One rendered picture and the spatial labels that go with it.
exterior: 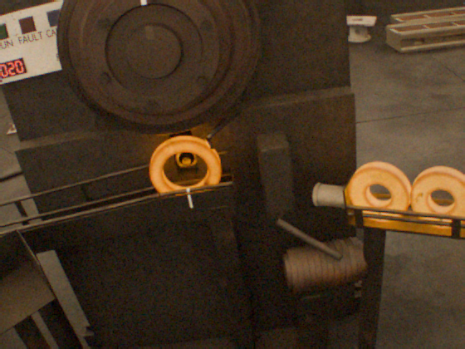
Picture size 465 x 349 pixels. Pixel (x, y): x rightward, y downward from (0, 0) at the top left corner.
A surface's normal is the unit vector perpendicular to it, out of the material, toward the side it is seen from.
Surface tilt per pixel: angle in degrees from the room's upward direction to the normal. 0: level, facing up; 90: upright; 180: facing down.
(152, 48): 90
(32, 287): 5
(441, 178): 90
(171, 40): 90
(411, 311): 0
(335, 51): 90
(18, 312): 5
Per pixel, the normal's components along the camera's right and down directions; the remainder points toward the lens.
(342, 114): 0.07, 0.51
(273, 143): -0.14, -0.85
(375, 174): -0.50, 0.50
